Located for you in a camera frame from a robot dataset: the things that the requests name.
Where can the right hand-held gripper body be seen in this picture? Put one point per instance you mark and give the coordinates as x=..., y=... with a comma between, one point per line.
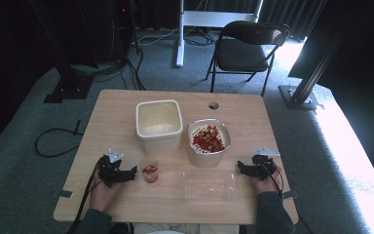
x=261, y=166

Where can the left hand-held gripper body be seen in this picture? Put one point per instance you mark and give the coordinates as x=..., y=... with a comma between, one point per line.
x=109, y=170

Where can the small clear cup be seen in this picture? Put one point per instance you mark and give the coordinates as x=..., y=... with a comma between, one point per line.
x=150, y=171

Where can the person's right hand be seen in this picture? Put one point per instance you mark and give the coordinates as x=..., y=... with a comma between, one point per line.
x=267, y=184

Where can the person's left hand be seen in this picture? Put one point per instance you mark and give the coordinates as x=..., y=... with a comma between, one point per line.
x=102, y=195

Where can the cream container with strainer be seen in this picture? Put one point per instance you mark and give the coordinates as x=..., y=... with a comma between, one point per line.
x=207, y=157

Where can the clear plastic tray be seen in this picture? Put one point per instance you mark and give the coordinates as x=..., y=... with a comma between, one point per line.
x=209, y=186

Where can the pile of red pieces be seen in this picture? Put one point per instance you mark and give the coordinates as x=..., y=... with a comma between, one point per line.
x=208, y=139

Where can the cream square container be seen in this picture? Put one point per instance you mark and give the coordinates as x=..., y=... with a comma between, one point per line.
x=159, y=126

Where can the black stand with base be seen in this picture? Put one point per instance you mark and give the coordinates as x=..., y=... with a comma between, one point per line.
x=67, y=83

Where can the black folding chair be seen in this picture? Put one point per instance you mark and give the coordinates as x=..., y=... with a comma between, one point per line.
x=245, y=53

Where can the white metal stand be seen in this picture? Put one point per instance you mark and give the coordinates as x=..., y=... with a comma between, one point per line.
x=204, y=19

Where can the grey table bracket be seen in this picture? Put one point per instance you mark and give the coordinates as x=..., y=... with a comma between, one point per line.
x=289, y=195
x=63, y=194

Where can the black metal frame stand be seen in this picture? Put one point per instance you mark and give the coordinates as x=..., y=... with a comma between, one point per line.
x=305, y=87

